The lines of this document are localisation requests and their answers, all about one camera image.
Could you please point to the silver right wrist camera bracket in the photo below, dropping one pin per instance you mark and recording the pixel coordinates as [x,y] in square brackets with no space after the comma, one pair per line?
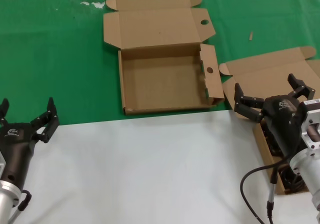
[312,119]

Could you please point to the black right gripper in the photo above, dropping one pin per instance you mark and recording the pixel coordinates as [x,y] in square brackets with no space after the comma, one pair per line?
[282,119]

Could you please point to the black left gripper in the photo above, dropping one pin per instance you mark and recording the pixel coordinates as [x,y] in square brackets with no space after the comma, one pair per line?
[15,144]

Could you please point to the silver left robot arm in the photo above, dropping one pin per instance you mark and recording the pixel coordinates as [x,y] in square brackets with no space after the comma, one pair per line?
[7,199]

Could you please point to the small wooden stick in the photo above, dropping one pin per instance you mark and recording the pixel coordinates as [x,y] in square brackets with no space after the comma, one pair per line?
[251,36]

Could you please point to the open cardboard box with holes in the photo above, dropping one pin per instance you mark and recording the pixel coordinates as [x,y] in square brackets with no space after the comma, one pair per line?
[162,84]

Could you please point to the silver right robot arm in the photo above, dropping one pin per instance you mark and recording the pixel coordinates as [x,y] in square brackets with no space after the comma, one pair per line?
[307,174]

